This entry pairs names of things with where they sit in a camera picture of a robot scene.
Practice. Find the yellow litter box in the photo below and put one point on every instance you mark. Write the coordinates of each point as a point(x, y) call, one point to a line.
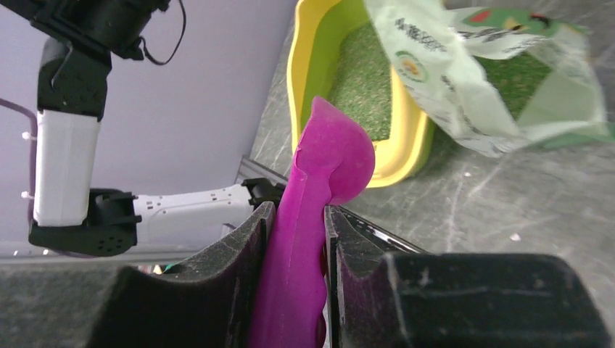
point(336, 54)

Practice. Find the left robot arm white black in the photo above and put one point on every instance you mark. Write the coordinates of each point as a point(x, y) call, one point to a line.
point(66, 214)

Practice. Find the green cat litter bag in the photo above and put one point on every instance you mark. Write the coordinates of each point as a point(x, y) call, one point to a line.
point(494, 79)

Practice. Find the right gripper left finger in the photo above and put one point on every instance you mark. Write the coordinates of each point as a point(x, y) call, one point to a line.
point(202, 301)

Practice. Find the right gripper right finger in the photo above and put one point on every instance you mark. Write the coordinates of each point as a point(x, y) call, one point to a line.
point(384, 293)

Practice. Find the magenta plastic scoop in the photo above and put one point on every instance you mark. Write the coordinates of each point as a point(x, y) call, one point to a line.
point(333, 162)

